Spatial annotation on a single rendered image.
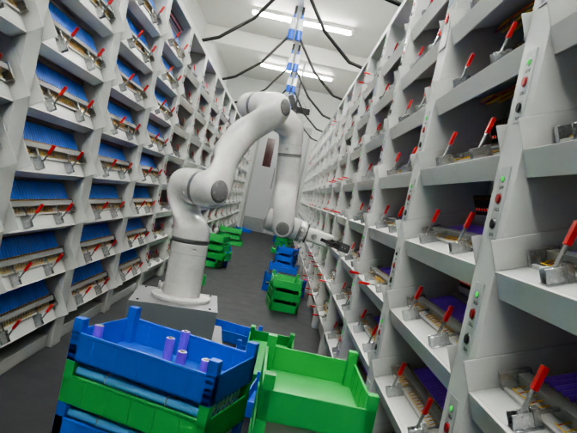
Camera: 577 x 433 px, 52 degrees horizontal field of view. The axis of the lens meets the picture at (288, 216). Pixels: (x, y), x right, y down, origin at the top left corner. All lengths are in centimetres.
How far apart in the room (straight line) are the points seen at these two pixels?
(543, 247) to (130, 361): 73
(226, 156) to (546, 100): 115
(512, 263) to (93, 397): 77
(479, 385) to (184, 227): 114
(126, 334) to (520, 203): 83
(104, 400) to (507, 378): 70
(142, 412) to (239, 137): 110
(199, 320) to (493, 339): 105
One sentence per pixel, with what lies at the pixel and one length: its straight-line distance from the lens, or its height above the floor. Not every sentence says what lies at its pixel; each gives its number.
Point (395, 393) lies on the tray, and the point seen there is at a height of 36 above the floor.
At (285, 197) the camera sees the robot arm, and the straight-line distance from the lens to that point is 213.
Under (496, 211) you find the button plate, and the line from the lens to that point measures 104.
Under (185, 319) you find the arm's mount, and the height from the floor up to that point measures 35.
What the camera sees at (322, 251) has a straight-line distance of 446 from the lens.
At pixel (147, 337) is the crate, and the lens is 133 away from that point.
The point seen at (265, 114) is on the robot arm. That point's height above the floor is 103.
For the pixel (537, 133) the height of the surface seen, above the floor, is 96.
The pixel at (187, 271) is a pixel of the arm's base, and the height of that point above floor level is 49.
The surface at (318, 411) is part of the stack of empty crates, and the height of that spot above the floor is 43.
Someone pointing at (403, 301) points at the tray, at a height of 56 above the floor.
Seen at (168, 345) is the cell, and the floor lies 45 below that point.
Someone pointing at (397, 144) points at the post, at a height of 107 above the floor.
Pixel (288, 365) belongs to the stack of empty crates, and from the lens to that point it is 134.
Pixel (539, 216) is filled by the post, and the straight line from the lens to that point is 102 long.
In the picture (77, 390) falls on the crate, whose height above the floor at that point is 35.
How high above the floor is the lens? 78
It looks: 2 degrees down
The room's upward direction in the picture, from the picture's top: 12 degrees clockwise
